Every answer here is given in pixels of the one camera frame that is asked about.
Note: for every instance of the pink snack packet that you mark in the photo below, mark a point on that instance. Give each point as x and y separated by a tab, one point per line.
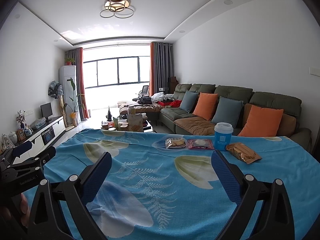
205	144

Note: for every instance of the blue cup white lid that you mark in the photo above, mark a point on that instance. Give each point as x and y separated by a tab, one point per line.
222	132

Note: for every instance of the white black tv cabinet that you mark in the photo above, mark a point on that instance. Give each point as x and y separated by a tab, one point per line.
42	138

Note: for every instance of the orange cushion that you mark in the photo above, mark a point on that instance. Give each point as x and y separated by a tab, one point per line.
260	122
206	105

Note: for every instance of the blue cushion far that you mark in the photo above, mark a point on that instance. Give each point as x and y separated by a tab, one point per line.
188	101

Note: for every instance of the gold foil snack packet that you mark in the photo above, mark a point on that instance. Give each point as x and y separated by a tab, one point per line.
243	152

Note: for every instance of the left orange grey curtain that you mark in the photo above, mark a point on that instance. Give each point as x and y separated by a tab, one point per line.
75	56

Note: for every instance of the right orange grey curtain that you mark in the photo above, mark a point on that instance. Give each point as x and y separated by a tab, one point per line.
161	65

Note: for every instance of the person left hand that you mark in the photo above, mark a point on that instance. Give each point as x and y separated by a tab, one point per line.
24	207

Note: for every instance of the blue cushion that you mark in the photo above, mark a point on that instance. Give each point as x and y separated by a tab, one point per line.
228	110
188	101

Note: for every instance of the tall green potted plant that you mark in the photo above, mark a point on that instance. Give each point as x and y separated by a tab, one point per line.
72	101

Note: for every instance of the ring ceiling lamp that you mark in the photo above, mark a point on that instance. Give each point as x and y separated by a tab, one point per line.
121	9

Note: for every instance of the orange grey curtain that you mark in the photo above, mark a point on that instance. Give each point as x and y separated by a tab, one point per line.
161	65
75	56

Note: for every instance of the clear cracker packet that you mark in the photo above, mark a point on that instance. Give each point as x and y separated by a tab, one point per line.
172	143

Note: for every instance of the blue cushion near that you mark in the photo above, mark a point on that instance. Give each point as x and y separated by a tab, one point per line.
228	110

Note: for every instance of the blue floral tablecloth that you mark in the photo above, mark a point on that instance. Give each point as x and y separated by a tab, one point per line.
152	192

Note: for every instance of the white standing air conditioner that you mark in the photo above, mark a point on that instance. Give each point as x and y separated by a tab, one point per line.
64	73

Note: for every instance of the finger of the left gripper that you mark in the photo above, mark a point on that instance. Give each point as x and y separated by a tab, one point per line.
45	156
21	149

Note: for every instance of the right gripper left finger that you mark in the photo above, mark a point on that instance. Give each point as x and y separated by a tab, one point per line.
47	220

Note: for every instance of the orange cushion far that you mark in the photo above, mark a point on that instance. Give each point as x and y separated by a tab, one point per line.
206	105

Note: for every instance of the small black monitor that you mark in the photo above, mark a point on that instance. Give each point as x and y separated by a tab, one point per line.
46	111

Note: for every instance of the cluttered coffee table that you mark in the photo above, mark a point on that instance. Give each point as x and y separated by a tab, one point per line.
130	119

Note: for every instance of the green sectional sofa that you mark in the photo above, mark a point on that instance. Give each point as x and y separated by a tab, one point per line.
181	122

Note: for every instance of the orange cushion near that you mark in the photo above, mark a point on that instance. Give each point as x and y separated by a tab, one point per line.
260	122

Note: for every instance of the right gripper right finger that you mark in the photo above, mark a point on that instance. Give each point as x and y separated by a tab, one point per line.
275	219

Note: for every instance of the covered standing fan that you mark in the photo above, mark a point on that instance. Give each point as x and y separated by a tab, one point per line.
55	89

